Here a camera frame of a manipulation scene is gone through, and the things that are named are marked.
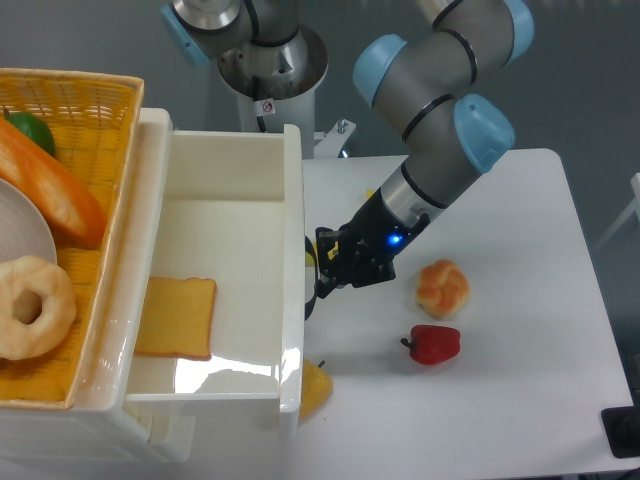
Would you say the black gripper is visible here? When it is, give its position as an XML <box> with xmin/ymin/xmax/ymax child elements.
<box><xmin>315</xmin><ymin>192</ymin><xmax>430</xmax><ymax>299</ymax></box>

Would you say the white drawer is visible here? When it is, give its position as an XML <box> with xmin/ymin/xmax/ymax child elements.
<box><xmin>126</xmin><ymin>125</ymin><xmax>306</xmax><ymax>438</ymax></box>

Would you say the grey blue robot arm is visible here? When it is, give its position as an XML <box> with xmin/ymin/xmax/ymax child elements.
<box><xmin>161</xmin><ymin>1</ymin><xmax>534</xmax><ymax>298</ymax></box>

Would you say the white drawer cabinet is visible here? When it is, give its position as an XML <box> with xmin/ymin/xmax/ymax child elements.
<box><xmin>1</xmin><ymin>108</ymin><xmax>195</xmax><ymax>462</ymax></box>

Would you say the yellow banana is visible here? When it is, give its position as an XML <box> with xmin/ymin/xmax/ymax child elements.
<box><xmin>305</xmin><ymin>189</ymin><xmax>375</xmax><ymax>267</ymax></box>

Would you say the knotted bread roll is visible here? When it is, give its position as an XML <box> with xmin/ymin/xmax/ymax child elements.
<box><xmin>415</xmin><ymin>259</ymin><xmax>470</xmax><ymax>320</ymax></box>

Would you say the yellow bell pepper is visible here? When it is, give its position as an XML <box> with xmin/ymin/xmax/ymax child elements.
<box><xmin>299</xmin><ymin>359</ymin><xmax>333</xmax><ymax>419</ymax></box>

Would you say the red bell pepper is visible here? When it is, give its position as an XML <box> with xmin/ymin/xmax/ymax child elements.
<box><xmin>400</xmin><ymin>325</ymin><xmax>461</xmax><ymax>366</ymax></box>

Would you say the toast bread slice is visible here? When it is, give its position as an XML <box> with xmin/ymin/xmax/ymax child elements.
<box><xmin>134</xmin><ymin>277</ymin><xmax>217</xmax><ymax>360</ymax></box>

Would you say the orange baguette bread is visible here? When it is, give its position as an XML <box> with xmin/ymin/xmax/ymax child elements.
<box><xmin>1</xmin><ymin>120</ymin><xmax>107</xmax><ymax>249</ymax></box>

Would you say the yellow woven basket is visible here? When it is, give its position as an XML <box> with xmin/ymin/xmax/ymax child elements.
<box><xmin>1</xmin><ymin>68</ymin><xmax>144</xmax><ymax>410</ymax></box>

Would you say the white plate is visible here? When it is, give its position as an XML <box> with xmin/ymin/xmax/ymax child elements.
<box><xmin>0</xmin><ymin>180</ymin><xmax>57</xmax><ymax>264</ymax></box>

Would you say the beige bagel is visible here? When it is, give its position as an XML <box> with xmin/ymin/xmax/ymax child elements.
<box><xmin>1</xmin><ymin>255</ymin><xmax>77</xmax><ymax>361</ymax></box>

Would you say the green pepper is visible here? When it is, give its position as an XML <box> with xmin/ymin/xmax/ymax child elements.
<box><xmin>3</xmin><ymin>109</ymin><xmax>56</xmax><ymax>157</ymax></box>

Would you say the black device at edge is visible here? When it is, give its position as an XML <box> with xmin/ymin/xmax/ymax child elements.
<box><xmin>601</xmin><ymin>406</ymin><xmax>639</xmax><ymax>459</ymax></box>

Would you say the white table bracket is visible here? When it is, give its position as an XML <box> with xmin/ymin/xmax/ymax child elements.
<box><xmin>314</xmin><ymin>119</ymin><xmax>357</xmax><ymax>159</ymax></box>

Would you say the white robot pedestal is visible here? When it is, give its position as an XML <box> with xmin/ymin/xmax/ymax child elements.
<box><xmin>217</xmin><ymin>25</ymin><xmax>328</xmax><ymax>159</ymax></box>

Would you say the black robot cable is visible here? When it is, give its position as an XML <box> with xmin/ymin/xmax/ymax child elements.
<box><xmin>252</xmin><ymin>74</ymin><xmax>269</xmax><ymax>134</ymax></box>

